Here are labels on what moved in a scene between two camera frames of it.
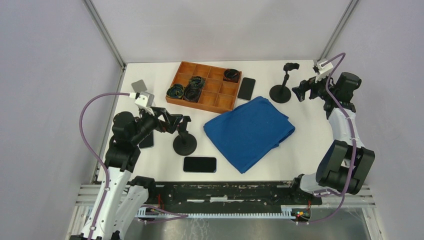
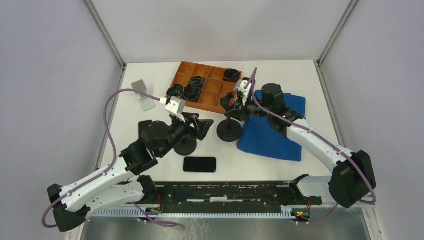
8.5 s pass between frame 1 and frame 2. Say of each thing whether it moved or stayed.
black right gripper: moved
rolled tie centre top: stayed
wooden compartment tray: stayed
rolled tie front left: stayed
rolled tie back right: stayed
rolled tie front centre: stayed
